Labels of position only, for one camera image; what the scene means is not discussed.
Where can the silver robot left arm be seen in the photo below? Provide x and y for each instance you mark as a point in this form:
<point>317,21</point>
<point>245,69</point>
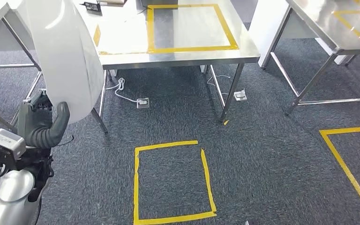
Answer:
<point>12,192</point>

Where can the yellow tape outline on table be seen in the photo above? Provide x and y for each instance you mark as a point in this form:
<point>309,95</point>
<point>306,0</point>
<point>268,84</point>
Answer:
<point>350,26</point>

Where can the white pillar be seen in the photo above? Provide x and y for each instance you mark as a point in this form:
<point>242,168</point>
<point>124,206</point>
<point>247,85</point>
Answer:
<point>262,28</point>

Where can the stainless steel table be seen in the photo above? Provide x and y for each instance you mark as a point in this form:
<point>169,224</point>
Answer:
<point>323,18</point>

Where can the small yellow tape piece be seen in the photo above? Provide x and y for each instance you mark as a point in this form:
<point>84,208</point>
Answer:
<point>226,122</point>

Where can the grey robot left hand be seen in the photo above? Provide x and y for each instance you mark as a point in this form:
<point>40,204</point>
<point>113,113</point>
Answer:
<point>40,130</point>

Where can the yellow tape square on bench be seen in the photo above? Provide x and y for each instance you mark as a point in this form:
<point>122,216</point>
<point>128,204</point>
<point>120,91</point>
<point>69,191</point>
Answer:
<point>96,35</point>
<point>150,31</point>

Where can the white curved plastic car part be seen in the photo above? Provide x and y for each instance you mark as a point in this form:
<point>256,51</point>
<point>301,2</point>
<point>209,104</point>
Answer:
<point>68,62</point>

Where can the stainless steel workbench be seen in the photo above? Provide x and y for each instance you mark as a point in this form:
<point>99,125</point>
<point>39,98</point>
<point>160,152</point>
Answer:
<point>127,31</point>

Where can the silver floor socket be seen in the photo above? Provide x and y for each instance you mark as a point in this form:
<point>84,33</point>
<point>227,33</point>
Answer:
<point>240,95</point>
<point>142,103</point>

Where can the yellow floor tape outline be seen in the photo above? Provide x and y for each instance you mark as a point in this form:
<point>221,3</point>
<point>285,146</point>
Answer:
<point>341,161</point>

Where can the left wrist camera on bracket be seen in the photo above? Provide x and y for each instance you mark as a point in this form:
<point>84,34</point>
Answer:
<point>4,141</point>

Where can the yellow floor tape square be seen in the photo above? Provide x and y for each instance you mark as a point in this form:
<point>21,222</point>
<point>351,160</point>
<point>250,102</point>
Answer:
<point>136,186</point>

